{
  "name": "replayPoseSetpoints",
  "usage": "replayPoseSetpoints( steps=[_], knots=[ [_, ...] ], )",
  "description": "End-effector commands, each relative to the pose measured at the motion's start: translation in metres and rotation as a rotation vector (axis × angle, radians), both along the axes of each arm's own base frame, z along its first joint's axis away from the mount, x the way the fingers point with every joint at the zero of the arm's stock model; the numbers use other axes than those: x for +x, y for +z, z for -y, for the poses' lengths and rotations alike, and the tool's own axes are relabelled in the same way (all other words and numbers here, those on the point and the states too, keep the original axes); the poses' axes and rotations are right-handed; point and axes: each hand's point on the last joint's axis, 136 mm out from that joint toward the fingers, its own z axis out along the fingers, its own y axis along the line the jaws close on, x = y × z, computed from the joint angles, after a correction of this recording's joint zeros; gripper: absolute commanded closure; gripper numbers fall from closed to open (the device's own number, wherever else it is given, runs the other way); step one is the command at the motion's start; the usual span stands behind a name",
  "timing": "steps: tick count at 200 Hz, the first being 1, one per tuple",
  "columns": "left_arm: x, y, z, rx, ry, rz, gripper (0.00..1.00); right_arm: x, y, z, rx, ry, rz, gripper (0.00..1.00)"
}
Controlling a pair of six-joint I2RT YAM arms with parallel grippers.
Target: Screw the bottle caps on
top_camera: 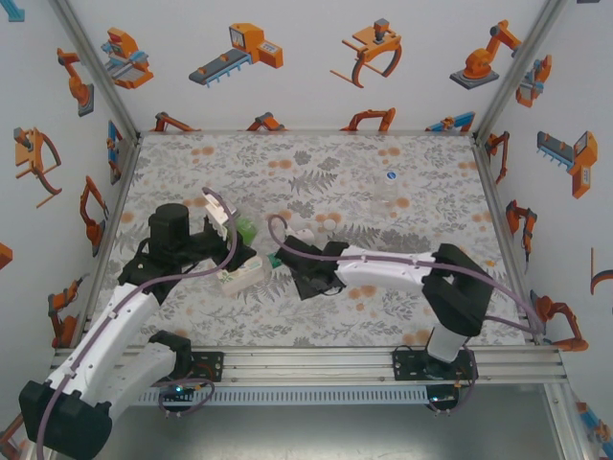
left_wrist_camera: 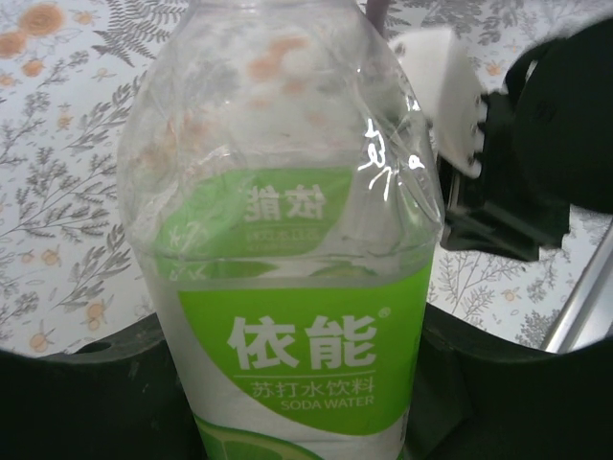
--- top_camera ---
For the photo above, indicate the green bottle cap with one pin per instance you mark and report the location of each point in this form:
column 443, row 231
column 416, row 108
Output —
column 274, row 260

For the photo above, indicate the frosted bottle with lime label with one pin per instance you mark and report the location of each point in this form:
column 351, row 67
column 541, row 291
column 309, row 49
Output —
column 244, row 280

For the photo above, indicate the frosted white bottle cap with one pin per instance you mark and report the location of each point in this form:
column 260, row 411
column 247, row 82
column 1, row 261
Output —
column 329, row 225

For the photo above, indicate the blue and white bottle cap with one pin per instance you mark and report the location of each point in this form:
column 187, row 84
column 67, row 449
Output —
column 391, row 176

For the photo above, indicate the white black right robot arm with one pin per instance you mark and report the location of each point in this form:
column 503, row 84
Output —
column 383, row 268

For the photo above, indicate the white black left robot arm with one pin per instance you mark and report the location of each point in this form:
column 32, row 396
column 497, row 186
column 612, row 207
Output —
column 115, row 335

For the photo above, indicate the green translucent plastic bottle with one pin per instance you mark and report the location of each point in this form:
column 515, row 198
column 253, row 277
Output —
column 246, row 229

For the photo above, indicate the floral patterned table cover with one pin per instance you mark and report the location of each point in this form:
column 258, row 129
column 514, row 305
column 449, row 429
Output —
column 215, row 167

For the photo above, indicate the controller board with green light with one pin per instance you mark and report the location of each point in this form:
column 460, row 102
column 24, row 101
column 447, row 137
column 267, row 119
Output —
column 443, row 397
column 178, row 392

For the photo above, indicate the grey metal base panel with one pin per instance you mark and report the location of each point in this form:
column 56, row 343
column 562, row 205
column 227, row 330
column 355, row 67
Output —
column 306, row 431

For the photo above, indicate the aluminium side rail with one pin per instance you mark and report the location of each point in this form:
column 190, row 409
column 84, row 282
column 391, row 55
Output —
column 493, row 206
column 115, row 220

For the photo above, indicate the aluminium front rail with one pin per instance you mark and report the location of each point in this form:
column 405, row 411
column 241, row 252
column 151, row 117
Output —
column 306, row 366

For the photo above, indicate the aluminium frame post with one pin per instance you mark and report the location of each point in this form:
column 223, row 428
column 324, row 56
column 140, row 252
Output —
column 522, row 67
column 96, row 67

